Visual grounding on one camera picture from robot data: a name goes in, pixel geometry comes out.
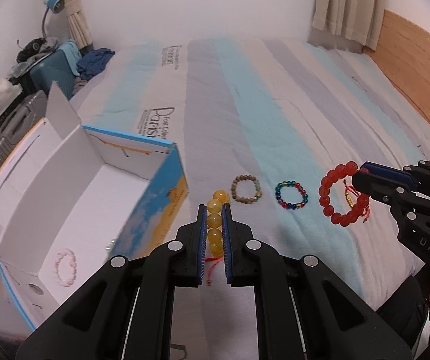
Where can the striped bed sheet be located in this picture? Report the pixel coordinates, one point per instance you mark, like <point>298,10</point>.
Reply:
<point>275,101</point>

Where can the wooden headboard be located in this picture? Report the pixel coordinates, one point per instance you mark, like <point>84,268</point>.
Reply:
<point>414,63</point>

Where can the teal suitcase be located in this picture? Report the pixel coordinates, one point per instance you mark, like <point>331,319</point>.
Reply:
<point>50,75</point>

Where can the grey suitcase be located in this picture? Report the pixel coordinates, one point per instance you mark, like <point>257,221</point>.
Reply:
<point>8,131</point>

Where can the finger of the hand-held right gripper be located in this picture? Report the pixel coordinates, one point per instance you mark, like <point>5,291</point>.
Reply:
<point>372,189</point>
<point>385,171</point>

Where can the tied beige curtain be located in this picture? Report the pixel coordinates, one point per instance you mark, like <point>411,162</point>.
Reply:
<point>76,7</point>

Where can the blue and yellow cardboard box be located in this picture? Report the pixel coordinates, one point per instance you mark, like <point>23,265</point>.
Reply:
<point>68,202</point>

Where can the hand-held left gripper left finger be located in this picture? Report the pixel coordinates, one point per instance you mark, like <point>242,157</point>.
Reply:
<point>201,247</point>

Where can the person's dark pants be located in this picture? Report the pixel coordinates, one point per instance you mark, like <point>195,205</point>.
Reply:
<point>399,315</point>

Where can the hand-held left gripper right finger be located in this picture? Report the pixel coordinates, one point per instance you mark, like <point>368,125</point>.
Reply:
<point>227,247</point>

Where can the dark blue clothes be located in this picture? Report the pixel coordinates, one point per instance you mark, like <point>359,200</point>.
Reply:
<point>93,62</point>

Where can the light blue cloth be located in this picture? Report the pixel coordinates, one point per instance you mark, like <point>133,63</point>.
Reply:
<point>70,54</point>

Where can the wide beige curtain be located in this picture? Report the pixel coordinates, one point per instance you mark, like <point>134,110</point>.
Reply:
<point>346,7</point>

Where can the black bag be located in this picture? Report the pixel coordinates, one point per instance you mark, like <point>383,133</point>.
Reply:
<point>31,47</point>

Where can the blue desk lamp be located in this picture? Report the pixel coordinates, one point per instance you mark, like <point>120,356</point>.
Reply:
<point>53,4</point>

